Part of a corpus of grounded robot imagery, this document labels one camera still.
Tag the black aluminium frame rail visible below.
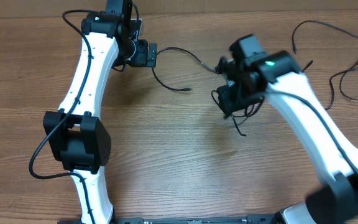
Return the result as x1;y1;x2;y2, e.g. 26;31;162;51
57;213;285;224

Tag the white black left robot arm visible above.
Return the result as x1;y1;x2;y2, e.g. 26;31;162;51
40;1;157;223

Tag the thin black usb cable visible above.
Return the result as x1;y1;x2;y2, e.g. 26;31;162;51
150;46;265;138

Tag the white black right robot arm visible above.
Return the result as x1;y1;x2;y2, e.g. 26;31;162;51
216;34;358;223

